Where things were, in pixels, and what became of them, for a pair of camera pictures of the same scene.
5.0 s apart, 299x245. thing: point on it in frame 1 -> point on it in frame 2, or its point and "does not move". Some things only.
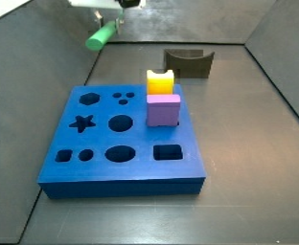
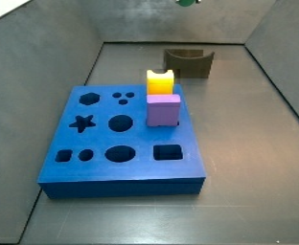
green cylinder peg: (96, 41) -> (185, 3)
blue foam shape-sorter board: (106, 154) does not move
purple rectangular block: (163, 109) does not move
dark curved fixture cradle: (188, 63) does not move
